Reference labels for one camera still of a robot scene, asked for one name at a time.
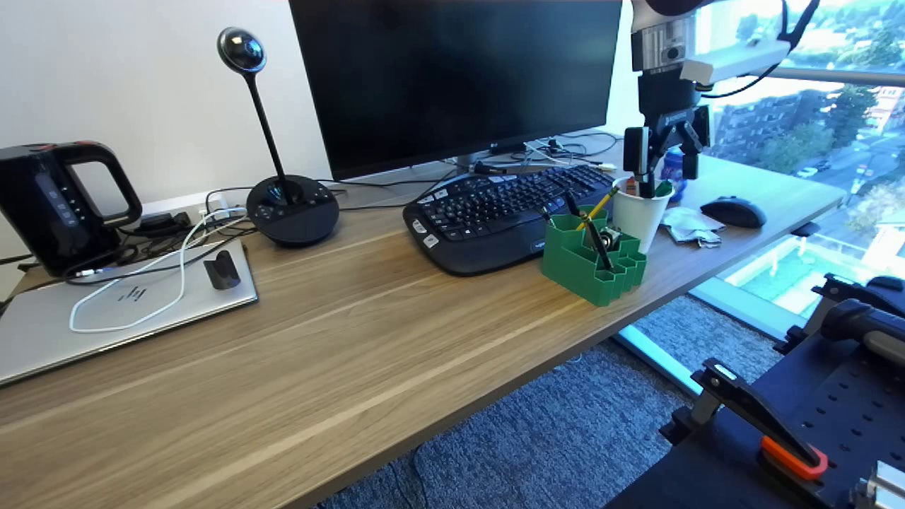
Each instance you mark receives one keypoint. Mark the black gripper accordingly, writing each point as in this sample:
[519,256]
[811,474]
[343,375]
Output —
[669,102]

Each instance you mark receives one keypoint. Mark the white paper cup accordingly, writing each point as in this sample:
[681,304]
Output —
[641,228]

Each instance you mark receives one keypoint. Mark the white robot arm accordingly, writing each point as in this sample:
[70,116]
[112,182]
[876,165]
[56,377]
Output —
[661,32]

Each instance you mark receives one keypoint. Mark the green capped marker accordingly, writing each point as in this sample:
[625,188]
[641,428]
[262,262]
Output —
[665,188]

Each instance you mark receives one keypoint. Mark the blue mentos gum bottle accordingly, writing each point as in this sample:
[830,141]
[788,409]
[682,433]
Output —
[671,165]

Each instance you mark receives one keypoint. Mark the white folded cloth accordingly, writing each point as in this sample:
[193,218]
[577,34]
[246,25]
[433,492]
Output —
[693,228]

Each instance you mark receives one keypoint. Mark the yellow pencil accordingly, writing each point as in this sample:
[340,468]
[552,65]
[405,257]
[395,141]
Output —
[601,205]

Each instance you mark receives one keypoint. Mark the dark grey computer mouse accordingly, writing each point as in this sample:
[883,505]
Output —
[733,212]

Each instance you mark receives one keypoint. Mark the small black silver clip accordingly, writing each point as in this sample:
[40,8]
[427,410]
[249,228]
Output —
[608,237]

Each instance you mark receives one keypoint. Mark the black pencil gold print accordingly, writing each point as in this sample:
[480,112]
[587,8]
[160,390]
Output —
[589,235]

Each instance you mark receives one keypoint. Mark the green plastic pen holder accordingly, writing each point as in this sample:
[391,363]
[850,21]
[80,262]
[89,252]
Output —
[574,270]

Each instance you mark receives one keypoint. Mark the black ergonomic keyboard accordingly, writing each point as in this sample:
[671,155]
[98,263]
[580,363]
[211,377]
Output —
[491,216]

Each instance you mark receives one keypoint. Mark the large black monitor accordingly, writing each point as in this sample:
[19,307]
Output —
[454,75]

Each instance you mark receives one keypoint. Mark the black tube clamp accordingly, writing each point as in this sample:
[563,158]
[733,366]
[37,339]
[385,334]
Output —
[857,321]

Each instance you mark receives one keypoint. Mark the black perforated work table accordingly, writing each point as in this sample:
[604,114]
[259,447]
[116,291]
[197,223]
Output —
[850,413]

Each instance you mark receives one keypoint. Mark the black webcam on stand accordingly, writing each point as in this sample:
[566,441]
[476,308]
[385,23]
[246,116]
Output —
[293,212]

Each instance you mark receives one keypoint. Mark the aluminium extrusion profile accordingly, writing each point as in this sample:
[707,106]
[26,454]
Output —
[887,485]

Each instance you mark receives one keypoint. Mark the white power plug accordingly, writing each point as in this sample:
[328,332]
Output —
[228,205]

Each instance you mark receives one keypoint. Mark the small black adapter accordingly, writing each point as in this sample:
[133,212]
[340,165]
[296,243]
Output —
[222,270]

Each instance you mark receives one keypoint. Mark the black power plug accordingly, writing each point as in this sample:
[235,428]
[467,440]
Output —
[164,223]

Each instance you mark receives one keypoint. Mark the black electric kettle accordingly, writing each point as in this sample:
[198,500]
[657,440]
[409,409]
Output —
[43,216]

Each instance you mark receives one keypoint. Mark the silver closed laptop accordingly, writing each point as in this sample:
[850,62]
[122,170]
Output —
[58,329]

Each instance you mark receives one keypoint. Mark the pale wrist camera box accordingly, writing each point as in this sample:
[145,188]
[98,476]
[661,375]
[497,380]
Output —
[744,61]

